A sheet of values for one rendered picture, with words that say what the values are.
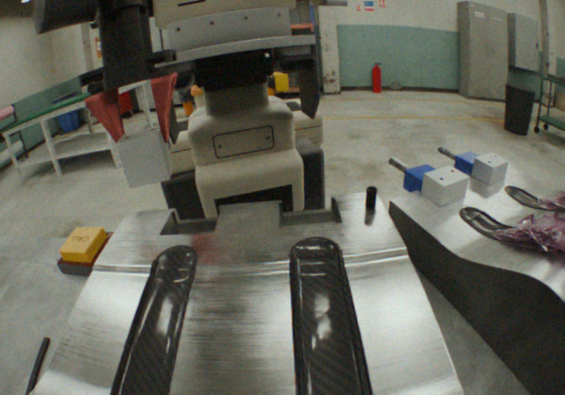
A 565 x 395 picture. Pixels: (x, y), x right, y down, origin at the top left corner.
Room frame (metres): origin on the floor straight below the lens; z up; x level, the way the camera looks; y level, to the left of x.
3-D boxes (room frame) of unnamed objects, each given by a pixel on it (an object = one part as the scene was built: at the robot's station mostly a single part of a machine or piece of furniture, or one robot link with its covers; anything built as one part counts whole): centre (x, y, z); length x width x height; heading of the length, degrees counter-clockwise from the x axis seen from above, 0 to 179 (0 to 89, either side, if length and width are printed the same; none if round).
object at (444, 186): (0.31, -0.18, 0.86); 0.13 x 0.05 x 0.05; 15
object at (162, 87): (0.29, 0.14, 0.99); 0.07 x 0.07 x 0.09; 12
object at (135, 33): (0.29, 0.15, 1.06); 0.10 x 0.07 x 0.07; 102
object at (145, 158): (0.33, 0.16, 0.94); 0.13 x 0.05 x 0.05; 12
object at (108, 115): (0.29, 0.16, 0.99); 0.07 x 0.07 x 0.09; 12
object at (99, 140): (3.29, 2.90, 0.51); 2.40 x 1.13 x 1.02; 85
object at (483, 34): (4.58, -4.18, 0.98); 1.00 x 0.47 x 1.95; 81
